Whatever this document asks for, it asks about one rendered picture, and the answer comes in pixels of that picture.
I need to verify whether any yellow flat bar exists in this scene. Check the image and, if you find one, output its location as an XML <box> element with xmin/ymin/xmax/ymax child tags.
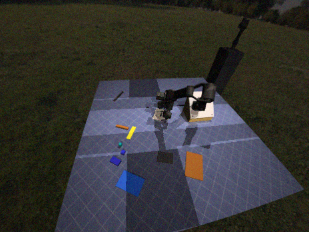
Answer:
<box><xmin>127</xmin><ymin>127</ymin><xmax>136</xmax><ymax>139</ymax></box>

